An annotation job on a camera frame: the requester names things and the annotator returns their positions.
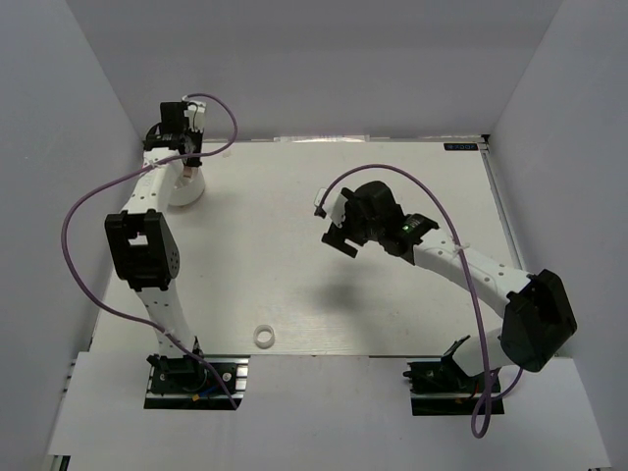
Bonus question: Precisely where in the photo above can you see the white round divided organizer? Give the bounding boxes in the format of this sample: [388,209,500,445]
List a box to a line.
[169,167,205,207]

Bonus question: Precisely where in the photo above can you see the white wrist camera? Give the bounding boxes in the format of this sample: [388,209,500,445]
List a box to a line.
[182,96,207,133]
[314,188,347,228]

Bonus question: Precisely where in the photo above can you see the right black logo sticker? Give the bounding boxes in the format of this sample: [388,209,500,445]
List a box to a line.
[444,142,479,151]

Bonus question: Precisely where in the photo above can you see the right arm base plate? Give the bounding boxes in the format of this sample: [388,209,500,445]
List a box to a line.
[402,357,485,417]

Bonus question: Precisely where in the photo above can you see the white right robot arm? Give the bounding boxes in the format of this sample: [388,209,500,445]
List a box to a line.
[315,182,577,392]

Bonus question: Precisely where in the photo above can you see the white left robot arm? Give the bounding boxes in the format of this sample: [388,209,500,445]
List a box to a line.
[105,100,208,392]

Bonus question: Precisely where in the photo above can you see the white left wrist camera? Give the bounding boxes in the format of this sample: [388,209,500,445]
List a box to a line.
[182,96,207,133]

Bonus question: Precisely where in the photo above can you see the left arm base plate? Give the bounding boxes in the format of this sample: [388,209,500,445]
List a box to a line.
[143,354,249,410]

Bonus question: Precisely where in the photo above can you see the clear tape roll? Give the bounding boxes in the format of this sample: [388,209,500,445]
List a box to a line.
[253,325,276,349]

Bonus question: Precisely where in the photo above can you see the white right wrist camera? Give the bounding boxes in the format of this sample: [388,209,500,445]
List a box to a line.
[314,188,347,228]

